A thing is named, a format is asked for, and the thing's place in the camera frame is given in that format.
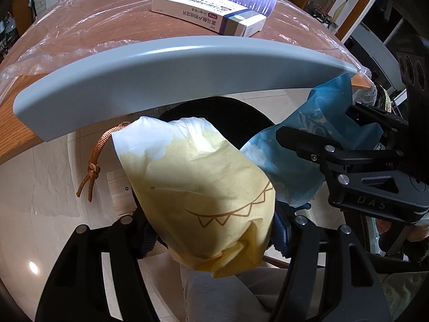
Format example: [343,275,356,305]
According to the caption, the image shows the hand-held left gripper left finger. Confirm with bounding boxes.
[35,215,161,322]

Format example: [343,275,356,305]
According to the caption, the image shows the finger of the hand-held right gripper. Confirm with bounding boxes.
[275,126,429,226]
[346,101,409,151]

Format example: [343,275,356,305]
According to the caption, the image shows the wood-grain board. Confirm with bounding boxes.
[105,168,135,215]

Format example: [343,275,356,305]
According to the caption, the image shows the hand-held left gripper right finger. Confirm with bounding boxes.
[266,204,393,322]

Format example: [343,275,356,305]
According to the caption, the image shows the black trash bin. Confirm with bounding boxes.
[132,97,279,269]

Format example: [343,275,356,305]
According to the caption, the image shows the grey table edge rail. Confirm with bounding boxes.
[0,0,372,165]

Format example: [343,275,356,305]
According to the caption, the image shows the yellow white drawstring bag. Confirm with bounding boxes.
[76,116,277,279]

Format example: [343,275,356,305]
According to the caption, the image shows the blue plastic bag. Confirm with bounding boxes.
[241,74,386,208]

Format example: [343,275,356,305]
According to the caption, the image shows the large white medicine box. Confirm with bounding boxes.
[151,0,249,35]

